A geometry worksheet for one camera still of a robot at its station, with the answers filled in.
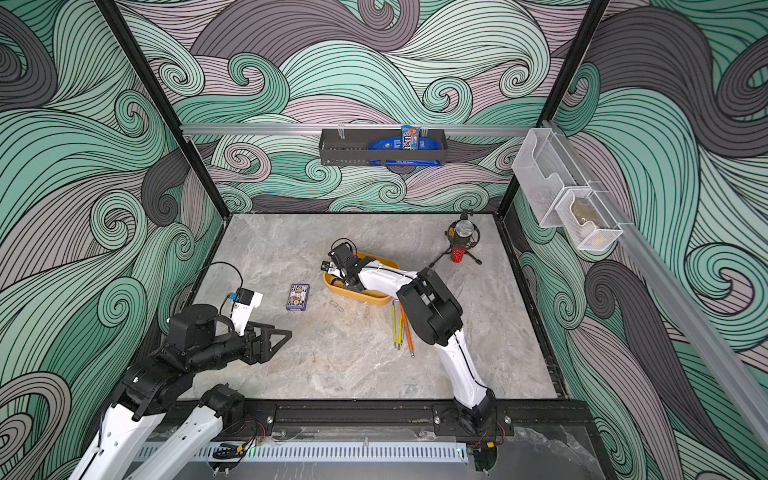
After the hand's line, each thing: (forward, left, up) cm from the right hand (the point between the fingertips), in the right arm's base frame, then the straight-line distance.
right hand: (364, 266), depth 100 cm
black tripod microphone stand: (-2, -29, +19) cm, 35 cm away
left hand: (-30, +17, +19) cm, 40 cm away
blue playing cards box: (-11, +22, -2) cm, 24 cm away
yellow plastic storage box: (-13, -2, +2) cm, 13 cm away
